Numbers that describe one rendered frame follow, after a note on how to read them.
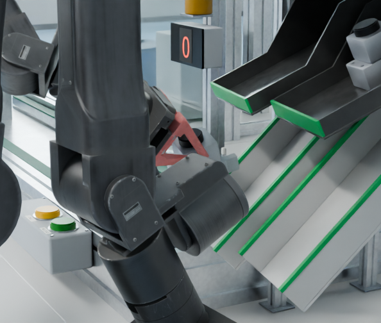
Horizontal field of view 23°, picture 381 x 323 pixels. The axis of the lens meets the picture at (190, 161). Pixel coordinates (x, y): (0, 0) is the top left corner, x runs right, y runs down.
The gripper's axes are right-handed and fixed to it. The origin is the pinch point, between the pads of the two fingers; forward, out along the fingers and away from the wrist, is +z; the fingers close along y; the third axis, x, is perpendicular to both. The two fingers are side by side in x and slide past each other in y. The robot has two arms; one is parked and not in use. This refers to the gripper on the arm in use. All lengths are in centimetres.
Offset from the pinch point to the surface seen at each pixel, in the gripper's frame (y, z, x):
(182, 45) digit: 55, 21, -4
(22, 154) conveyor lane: 80, 20, 37
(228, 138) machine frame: 107, 78, 16
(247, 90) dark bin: 9.4, 7.7, -8.4
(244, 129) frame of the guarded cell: 112, 84, 12
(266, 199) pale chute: -2.0, 12.2, 0.6
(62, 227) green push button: 25.6, 6.6, 26.4
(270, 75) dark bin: 10.7, 10.0, -11.6
